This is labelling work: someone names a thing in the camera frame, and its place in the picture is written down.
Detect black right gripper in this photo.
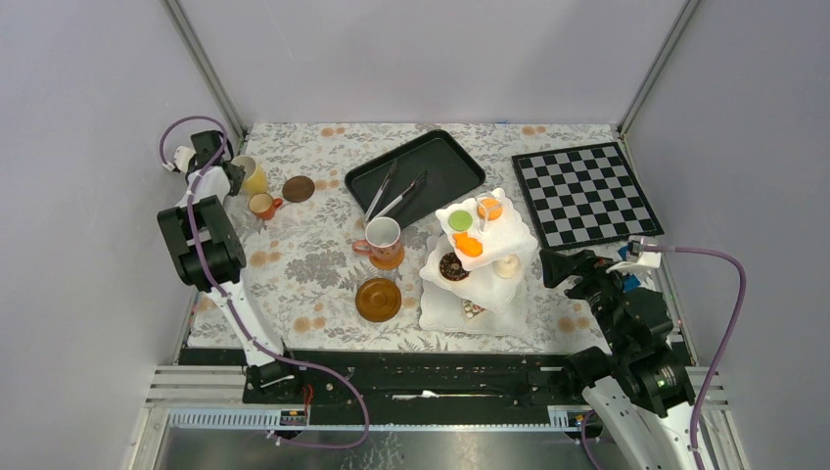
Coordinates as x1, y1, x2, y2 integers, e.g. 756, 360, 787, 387
537, 247, 637, 353

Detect yellow cup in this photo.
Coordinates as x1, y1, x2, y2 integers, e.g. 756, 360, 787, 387
231, 156, 268, 196

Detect cream round mousse cake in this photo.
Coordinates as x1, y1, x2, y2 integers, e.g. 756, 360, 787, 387
493, 255, 522, 279

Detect white cup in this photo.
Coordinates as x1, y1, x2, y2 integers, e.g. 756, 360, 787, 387
248, 193, 284, 220

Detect orange macaron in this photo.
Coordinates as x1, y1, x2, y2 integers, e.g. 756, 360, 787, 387
477, 197, 504, 221

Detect white three-tier dessert stand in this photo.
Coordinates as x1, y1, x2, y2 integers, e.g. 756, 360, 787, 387
419, 187, 538, 336

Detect orange fish pastry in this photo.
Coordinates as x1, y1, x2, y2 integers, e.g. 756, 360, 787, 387
452, 232, 484, 258

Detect dark brown saucer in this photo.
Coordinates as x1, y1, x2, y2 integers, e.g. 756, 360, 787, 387
282, 175, 316, 203

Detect pink strawberry cake slice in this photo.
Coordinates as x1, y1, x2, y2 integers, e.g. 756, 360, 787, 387
462, 300, 486, 320

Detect green macaron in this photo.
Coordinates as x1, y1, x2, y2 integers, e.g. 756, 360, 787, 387
447, 211, 474, 232

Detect chocolate sprinkle donut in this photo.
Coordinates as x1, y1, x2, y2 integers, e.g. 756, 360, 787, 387
438, 252, 470, 282

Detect small tan saucer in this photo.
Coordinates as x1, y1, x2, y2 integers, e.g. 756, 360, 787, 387
369, 247, 405, 270

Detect silver serving tongs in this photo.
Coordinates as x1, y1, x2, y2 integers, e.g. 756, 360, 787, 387
362, 159, 429, 225

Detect large brown saucer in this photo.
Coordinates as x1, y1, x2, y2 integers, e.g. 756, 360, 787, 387
355, 278, 402, 322

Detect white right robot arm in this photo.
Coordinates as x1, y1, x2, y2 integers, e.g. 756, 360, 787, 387
539, 242, 711, 469

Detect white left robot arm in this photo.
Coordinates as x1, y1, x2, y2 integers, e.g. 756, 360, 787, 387
157, 130, 304, 402

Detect black and grey chessboard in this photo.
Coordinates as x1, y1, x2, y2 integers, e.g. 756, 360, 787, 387
512, 142, 665, 251

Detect black serving tray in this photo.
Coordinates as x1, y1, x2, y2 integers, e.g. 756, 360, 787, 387
345, 129, 485, 228

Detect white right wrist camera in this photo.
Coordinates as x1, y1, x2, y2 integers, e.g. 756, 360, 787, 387
607, 235, 662, 274

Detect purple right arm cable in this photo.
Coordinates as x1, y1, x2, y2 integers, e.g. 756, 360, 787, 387
638, 244, 748, 470

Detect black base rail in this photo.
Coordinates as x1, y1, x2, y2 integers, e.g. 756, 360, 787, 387
178, 348, 587, 426

